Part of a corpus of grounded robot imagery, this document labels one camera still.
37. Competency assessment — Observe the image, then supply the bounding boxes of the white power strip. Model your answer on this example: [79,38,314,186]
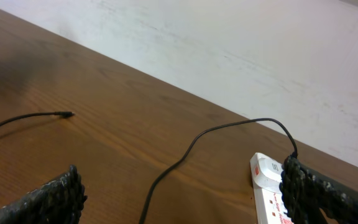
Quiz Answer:
[252,173,293,224]

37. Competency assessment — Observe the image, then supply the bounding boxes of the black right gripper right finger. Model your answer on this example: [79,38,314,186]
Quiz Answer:
[279,156,358,224]

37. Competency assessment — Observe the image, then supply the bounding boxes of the black USB charging cable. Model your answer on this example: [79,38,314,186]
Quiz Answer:
[0,111,299,224]

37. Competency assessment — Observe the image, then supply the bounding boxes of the white USB charger adapter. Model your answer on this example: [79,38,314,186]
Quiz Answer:
[250,152,283,194]

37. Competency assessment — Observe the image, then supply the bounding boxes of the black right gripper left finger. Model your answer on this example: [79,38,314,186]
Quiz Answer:
[0,165,87,224]

